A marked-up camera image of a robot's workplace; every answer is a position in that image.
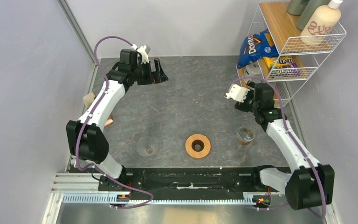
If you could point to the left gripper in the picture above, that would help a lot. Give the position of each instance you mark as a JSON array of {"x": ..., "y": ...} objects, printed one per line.
[{"x": 154, "y": 77}]

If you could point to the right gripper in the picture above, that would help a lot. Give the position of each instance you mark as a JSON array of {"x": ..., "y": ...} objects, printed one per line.
[{"x": 244, "y": 106}]

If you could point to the clear glass dripper cone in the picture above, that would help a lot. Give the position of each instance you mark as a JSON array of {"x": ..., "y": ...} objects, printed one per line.
[{"x": 147, "y": 146}]

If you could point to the brown paper coffee filters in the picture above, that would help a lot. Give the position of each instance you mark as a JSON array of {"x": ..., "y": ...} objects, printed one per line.
[{"x": 88, "y": 100}]

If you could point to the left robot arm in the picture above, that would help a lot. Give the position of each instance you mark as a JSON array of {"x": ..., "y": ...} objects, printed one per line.
[{"x": 86, "y": 140}]

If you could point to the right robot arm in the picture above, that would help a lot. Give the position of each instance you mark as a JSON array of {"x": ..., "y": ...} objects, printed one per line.
[{"x": 309, "y": 183}]

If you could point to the glass cup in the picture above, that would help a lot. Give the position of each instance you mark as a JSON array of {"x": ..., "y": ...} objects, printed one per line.
[{"x": 244, "y": 136}]

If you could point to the yellow m&m candy bag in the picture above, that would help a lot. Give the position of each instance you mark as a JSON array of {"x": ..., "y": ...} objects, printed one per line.
[{"x": 283, "y": 65}]

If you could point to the blue doritos chip bag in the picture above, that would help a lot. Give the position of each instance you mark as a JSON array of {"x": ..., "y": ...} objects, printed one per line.
[{"x": 255, "y": 47}]

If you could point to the green pump bottle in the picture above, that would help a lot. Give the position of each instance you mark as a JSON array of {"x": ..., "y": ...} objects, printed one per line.
[
  {"x": 308, "y": 12},
  {"x": 297, "y": 7}
]

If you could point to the cream pump lotion bottle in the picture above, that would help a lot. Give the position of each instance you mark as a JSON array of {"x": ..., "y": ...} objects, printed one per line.
[{"x": 323, "y": 20}]

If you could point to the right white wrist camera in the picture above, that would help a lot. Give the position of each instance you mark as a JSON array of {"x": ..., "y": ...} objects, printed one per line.
[{"x": 237, "y": 93}]

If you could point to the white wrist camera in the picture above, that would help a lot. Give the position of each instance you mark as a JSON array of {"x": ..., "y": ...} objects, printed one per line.
[
  {"x": 237, "y": 93},
  {"x": 143, "y": 51}
]

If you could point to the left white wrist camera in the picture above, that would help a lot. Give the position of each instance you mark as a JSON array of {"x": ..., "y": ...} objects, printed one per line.
[{"x": 143, "y": 51}]

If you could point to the white wire shelf rack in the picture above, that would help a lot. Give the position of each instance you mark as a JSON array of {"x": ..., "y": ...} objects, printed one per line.
[{"x": 272, "y": 15}]

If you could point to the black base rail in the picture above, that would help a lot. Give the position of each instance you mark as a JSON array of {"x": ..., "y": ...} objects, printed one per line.
[{"x": 192, "y": 184}]

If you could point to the aluminium frame post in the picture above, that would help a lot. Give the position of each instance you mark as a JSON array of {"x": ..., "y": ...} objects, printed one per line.
[{"x": 77, "y": 29}]

